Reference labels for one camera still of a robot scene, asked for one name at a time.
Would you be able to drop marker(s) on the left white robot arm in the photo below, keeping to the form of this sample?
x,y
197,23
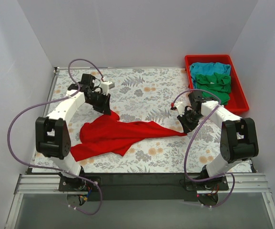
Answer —
x,y
52,134

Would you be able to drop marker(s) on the red t shirt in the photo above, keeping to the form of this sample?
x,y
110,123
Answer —
x,y
108,134

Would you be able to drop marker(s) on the floral table mat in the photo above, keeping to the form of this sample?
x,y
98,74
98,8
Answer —
x,y
145,95

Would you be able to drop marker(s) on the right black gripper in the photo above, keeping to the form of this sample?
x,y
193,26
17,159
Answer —
x,y
187,120

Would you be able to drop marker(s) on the red plastic bin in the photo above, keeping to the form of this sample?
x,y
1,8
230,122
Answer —
x,y
237,103

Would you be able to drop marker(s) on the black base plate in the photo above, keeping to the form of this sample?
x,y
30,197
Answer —
x,y
140,186

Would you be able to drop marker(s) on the green t shirt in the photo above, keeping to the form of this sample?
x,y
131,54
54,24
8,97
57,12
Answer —
x,y
217,84

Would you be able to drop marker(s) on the blue t shirt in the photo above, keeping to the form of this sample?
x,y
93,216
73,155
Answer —
x,y
208,69

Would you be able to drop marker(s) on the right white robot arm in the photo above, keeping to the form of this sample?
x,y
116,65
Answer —
x,y
238,139

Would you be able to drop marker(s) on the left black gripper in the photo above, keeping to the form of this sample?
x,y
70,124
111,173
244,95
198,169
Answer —
x,y
103,103

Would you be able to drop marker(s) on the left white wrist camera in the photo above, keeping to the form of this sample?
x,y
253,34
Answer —
x,y
106,86

